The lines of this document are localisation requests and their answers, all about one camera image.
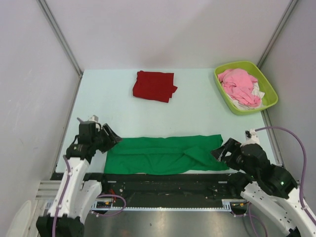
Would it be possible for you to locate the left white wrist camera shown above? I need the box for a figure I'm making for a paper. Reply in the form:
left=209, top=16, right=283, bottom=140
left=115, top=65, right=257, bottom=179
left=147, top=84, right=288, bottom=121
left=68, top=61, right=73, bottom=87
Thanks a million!
left=77, top=115, right=99, bottom=123

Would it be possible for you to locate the aluminium corner post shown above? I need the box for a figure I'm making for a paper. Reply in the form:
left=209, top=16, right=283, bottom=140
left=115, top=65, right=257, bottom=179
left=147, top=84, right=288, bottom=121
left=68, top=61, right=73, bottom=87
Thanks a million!
left=257, top=0, right=300, bottom=69
left=36, top=0, right=83, bottom=77

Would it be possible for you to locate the green t-shirt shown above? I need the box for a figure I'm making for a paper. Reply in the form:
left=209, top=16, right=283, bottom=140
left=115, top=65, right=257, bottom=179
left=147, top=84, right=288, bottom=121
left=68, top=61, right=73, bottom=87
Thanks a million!
left=104, top=134, right=228, bottom=175

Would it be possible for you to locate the left aluminium corner post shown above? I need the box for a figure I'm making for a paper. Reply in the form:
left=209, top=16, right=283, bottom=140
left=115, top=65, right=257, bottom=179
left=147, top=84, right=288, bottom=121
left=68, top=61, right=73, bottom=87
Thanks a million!
left=36, top=0, right=83, bottom=77

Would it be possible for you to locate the aluminium frame rail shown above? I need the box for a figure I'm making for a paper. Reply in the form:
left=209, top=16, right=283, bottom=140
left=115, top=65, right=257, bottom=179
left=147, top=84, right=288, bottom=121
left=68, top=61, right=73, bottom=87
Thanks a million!
left=27, top=181, right=316, bottom=237

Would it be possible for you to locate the slotted cable duct rail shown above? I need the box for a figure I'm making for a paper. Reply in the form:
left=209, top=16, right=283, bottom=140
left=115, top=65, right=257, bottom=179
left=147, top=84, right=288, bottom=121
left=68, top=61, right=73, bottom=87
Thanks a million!
left=91, top=199, right=249, bottom=212

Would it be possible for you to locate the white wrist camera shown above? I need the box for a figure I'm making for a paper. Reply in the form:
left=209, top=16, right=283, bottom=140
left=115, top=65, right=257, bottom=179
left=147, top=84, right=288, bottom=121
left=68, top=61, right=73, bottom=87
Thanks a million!
left=77, top=115, right=99, bottom=123
left=244, top=129, right=260, bottom=145

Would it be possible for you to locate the folded red t-shirt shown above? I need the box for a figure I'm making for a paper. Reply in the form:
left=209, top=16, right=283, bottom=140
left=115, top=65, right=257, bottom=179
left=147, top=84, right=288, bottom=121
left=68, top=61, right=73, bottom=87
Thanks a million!
left=132, top=71, right=178, bottom=103

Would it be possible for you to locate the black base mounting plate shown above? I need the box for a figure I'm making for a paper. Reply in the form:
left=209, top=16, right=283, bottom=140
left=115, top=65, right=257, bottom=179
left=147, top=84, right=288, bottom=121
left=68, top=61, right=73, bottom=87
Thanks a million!
left=96, top=173, right=245, bottom=208

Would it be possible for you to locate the white t-shirt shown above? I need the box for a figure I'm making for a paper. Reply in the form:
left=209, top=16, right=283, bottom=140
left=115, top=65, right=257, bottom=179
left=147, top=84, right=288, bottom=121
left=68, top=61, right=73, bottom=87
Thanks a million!
left=232, top=82, right=265, bottom=111

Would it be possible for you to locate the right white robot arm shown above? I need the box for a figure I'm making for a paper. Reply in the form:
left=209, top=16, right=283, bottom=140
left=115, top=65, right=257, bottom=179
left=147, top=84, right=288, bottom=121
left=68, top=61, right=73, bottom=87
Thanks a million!
left=211, top=138, right=316, bottom=237

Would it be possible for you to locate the lime green plastic basket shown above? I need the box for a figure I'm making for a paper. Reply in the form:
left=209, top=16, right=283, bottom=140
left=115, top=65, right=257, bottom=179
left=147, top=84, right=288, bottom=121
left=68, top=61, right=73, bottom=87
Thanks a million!
left=214, top=61, right=278, bottom=116

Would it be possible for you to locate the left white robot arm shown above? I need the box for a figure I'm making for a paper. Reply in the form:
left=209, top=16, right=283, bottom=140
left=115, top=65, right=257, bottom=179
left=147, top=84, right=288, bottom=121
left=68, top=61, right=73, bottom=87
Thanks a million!
left=36, top=120, right=122, bottom=237

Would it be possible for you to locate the right aluminium corner post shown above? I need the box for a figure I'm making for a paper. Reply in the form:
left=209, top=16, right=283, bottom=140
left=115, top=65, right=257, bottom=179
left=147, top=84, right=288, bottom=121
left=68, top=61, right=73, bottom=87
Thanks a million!
left=257, top=0, right=300, bottom=69

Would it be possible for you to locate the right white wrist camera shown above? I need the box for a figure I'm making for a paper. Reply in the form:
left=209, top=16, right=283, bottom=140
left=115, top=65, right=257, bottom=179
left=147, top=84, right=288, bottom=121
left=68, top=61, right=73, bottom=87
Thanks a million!
left=244, top=129, right=260, bottom=145

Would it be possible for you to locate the pink t-shirt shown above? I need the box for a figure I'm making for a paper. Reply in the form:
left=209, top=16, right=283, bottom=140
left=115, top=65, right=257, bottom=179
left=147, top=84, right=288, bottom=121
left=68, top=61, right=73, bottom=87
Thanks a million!
left=218, top=68, right=260, bottom=105

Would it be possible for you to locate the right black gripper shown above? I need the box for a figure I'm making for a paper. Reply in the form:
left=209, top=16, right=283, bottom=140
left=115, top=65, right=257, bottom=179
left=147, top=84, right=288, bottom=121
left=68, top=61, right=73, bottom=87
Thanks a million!
left=209, top=137, right=258, bottom=179

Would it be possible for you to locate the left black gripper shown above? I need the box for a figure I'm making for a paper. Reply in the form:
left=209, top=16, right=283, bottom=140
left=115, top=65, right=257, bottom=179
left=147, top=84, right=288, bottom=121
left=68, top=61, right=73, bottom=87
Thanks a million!
left=91, top=123, right=122, bottom=154

